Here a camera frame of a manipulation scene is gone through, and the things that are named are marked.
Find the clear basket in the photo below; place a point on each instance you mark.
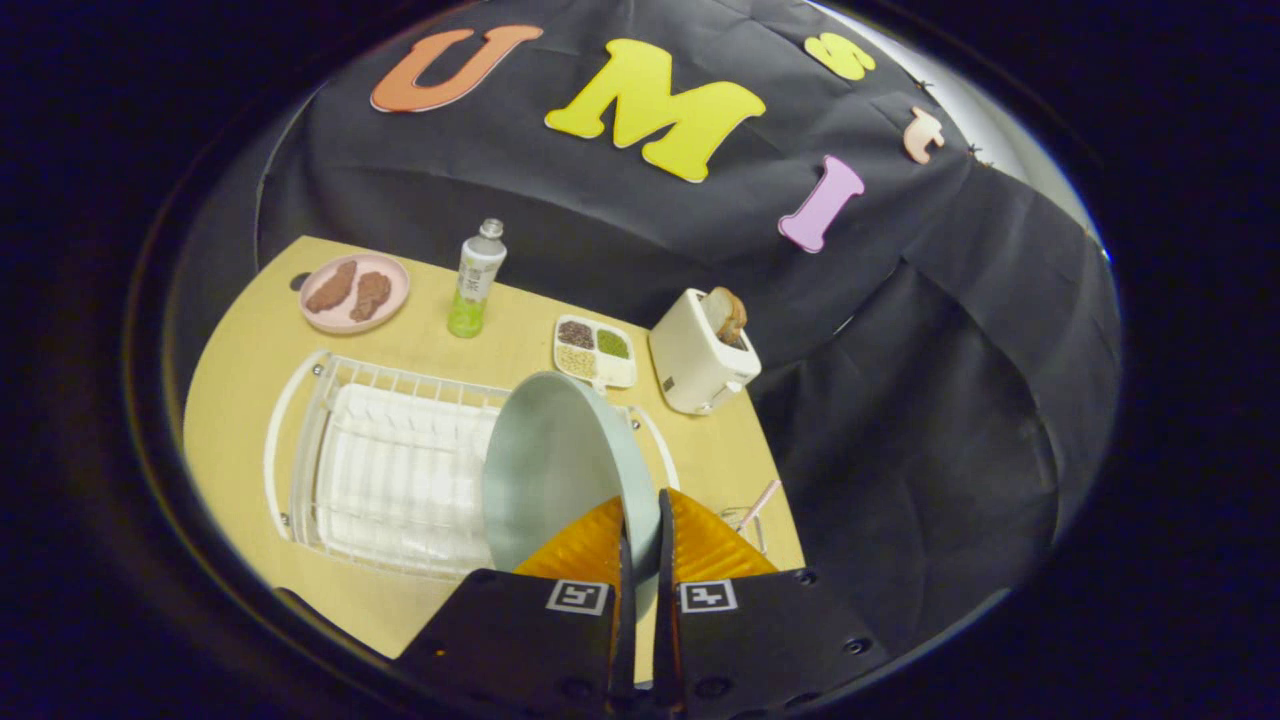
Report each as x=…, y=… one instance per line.
x=745, y=522

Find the white divided grain tray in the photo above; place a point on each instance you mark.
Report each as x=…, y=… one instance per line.
x=597, y=365

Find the white drip tray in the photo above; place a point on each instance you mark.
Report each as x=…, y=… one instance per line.
x=400, y=470

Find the pink plate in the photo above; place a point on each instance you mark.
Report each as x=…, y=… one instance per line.
x=395, y=275

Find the white toaster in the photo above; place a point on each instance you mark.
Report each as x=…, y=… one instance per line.
x=690, y=365

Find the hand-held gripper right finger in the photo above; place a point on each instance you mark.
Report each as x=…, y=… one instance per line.
x=760, y=630

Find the dark round table grommet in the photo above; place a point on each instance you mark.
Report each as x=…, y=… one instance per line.
x=299, y=282

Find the brown meat piece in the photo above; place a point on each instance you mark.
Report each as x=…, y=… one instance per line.
x=331, y=287
x=371, y=295

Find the brown toast slice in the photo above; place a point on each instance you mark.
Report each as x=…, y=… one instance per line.
x=732, y=315

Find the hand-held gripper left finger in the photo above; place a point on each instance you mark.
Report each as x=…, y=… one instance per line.
x=520, y=630

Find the green drink bottle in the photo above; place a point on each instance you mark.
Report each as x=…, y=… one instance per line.
x=472, y=285

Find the pale green plate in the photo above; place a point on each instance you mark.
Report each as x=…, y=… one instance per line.
x=560, y=460

